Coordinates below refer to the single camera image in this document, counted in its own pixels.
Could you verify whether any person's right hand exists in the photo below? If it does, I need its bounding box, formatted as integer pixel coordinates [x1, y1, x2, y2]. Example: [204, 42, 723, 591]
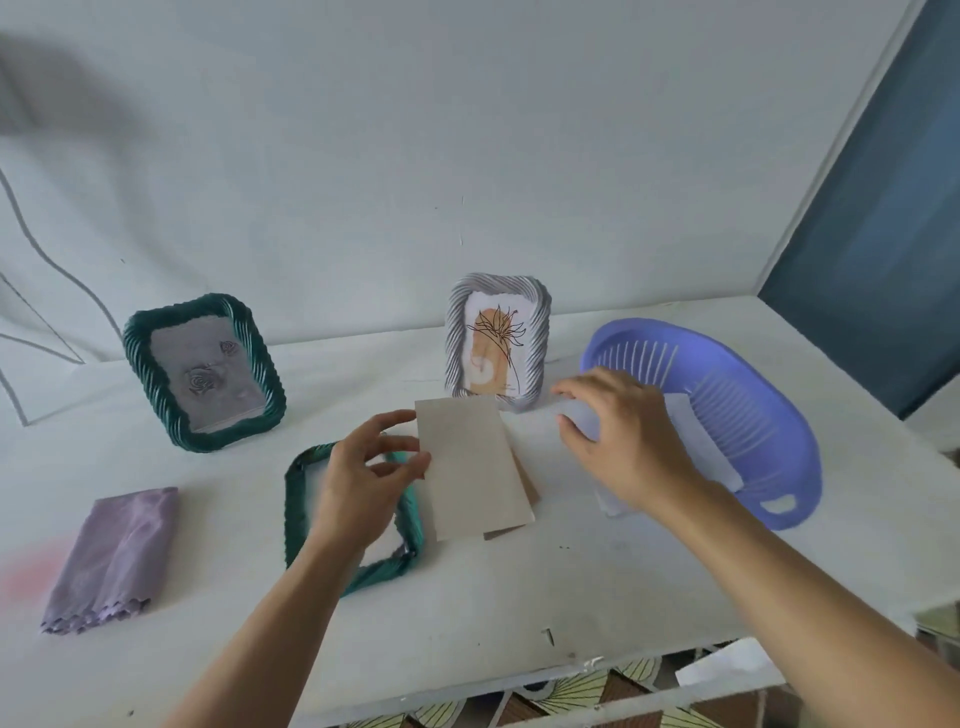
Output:
[551, 366, 723, 525]

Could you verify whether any person's left hand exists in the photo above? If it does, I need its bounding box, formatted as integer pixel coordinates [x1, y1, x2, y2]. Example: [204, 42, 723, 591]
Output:
[307, 410, 435, 555]

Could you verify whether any grey cardboard backing sheet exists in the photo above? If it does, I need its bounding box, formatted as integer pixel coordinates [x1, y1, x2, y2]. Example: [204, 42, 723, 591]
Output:
[414, 394, 537, 544]

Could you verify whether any person's left forearm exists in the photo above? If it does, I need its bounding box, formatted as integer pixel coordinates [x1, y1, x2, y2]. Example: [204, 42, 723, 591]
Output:
[161, 525, 390, 728]

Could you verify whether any person's right forearm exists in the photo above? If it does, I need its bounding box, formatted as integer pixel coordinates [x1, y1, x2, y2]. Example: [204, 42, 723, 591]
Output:
[648, 480, 960, 728]

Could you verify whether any brown cardboard backing sheet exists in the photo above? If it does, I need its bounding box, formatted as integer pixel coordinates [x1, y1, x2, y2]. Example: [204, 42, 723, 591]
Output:
[483, 450, 542, 542]

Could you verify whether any purple plastic basket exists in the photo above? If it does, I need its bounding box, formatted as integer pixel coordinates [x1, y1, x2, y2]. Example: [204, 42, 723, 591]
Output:
[580, 318, 824, 532]

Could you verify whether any white paper scrap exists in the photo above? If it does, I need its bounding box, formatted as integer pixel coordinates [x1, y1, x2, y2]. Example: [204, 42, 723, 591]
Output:
[674, 637, 778, 688]

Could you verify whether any purple folded cloth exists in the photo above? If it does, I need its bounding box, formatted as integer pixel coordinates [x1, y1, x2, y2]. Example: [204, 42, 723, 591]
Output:
[40, 486, 180, 636]

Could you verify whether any empty green picture frame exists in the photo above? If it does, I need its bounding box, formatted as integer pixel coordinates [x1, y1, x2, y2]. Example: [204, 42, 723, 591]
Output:
[283, 442, 426, 599]

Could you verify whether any grey frame with plant picture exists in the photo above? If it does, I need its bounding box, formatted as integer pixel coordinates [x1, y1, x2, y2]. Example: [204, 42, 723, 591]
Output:
[444, 273, 553, 413]

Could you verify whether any green frame with rose picture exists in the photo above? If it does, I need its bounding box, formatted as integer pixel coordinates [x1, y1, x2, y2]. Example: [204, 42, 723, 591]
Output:
[122, 293, 288, 454]

